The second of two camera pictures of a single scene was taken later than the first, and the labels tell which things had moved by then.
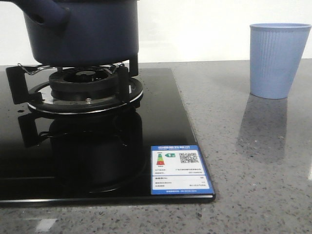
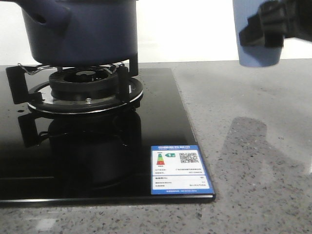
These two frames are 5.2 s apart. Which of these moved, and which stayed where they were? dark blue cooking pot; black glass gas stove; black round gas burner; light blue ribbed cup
Moved: light blue ribbed cup
Stayed: dark blue cooking pot; black round gas burner; black glass gas stove
